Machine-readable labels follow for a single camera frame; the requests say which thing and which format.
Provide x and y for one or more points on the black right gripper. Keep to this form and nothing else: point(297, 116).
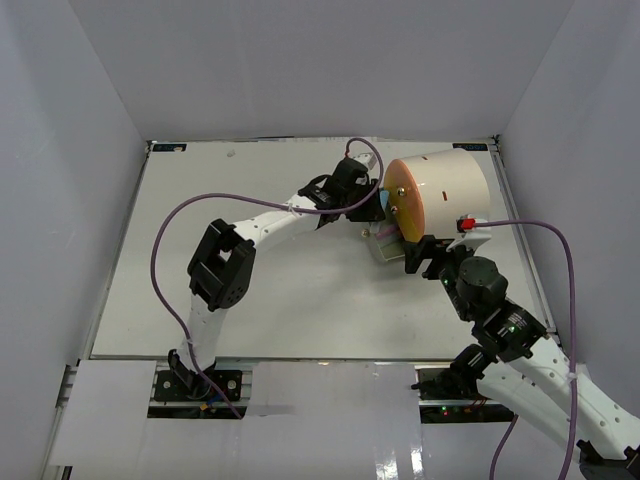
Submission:
point(426, 248)

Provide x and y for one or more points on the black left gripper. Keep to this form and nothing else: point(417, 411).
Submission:
point(373, 211)

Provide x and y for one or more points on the blue cap clear highlighter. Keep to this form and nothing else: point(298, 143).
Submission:
point(384, 198)

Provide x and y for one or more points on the cream round drawer organizer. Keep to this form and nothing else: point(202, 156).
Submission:
point(429, 193)

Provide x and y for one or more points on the pink clear highlighter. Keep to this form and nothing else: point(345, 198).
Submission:
point(386, 232)

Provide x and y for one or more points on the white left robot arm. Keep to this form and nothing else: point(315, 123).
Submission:
point(221, 267)

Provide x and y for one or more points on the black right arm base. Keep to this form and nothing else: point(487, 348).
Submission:
point(441, 401)

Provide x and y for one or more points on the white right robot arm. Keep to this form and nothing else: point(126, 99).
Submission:
point(515, 361)

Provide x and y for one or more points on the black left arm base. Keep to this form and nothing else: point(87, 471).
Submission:
point(168, 388)

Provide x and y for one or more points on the aluminium rail right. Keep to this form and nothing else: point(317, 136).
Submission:
point(541, 306)

